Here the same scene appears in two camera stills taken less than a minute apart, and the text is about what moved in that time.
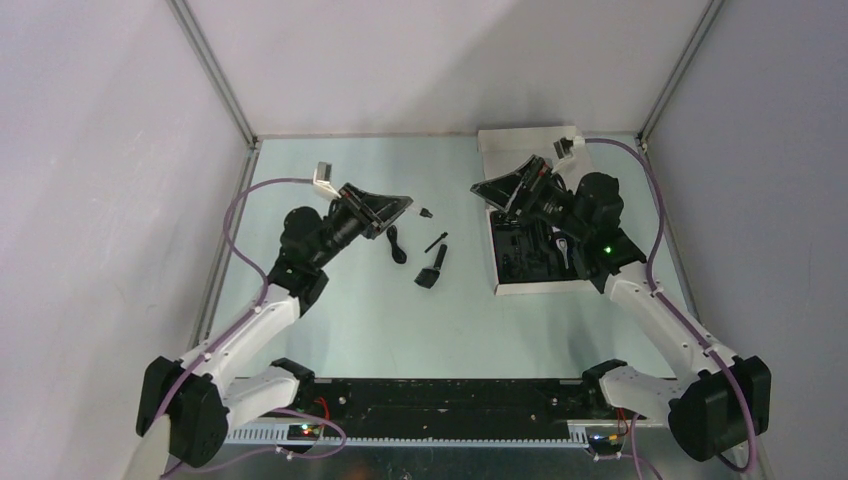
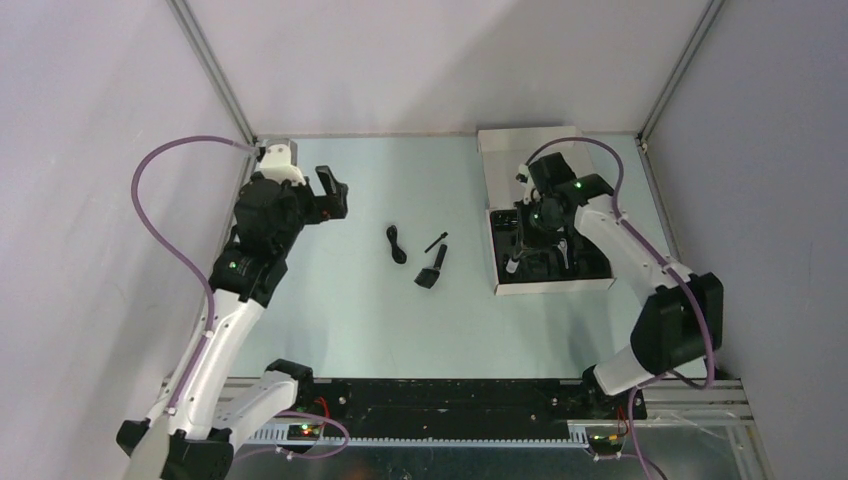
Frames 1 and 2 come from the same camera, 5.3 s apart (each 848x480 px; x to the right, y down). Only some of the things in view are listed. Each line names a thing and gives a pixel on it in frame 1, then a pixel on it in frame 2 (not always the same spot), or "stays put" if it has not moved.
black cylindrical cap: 440,257 stays put
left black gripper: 358,203 → 328,206
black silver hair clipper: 561,243 stays put
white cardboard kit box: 499,150 stays put
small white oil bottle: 423,212 → 512,266
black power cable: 398,254 stays put
